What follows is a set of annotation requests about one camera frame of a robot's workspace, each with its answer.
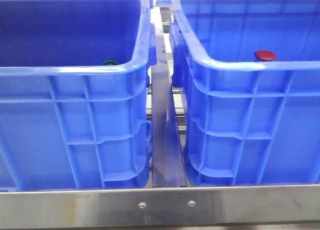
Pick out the red mushroom push button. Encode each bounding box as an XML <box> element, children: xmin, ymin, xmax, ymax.
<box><xmin>254</xmin><ymin>50</ymin><xmax>277</xmax><ymax>62</ymax></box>

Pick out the green mushroom push button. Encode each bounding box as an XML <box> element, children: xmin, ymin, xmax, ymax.
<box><xmin>102</xmin><ymin>60</ymin><xmax>118</xmax><ymax>66</ymax></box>

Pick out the blue plastic source crate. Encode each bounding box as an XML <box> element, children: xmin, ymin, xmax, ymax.
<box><xmin>0</xmin><ymin>0</ymin><xmax>157</xmax><ymax>192</ymax></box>

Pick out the blue plastic target crate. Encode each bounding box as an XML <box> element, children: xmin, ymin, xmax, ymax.
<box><xmin>170</xmin><ymin>0</ymin><xmax>320</xmax><ymax>186</ymax></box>

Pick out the steel divider rail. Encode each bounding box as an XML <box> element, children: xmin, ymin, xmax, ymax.
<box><xmin>151</xmin><ymin>27</ymin><xmax>188</xmax><ymax>188</ymax></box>

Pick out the steel front frame rail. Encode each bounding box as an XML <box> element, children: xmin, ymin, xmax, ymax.
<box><xmin>0</xmin><ymin>184</ymin><xmax>320</xmax><ymax>229</ymax></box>

